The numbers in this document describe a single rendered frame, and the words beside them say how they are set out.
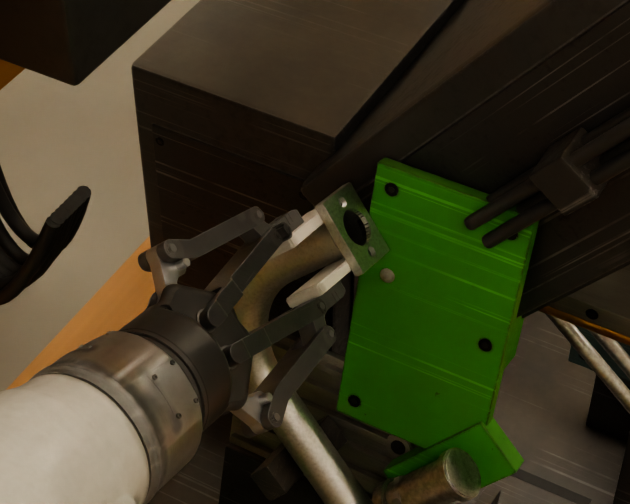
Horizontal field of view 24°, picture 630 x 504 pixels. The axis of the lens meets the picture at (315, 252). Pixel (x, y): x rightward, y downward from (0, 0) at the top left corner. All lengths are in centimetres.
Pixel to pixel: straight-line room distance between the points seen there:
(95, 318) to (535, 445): 44
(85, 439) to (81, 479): 2
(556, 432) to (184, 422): 59
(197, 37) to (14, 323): 157
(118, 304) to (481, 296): 54
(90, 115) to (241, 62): 197
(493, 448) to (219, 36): 38
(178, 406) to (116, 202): 209
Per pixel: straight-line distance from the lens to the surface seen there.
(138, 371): 77
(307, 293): 95
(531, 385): 134
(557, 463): 129
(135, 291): 145
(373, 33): 115
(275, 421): 87
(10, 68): 121
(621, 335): 111
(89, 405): 74
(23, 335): 264
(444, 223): 97
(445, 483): 102
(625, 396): 117
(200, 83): 110
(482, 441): 104
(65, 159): 298
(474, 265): 98
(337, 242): 97
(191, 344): 81
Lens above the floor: 191
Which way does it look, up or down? 44 degrees down
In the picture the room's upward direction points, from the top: straight up
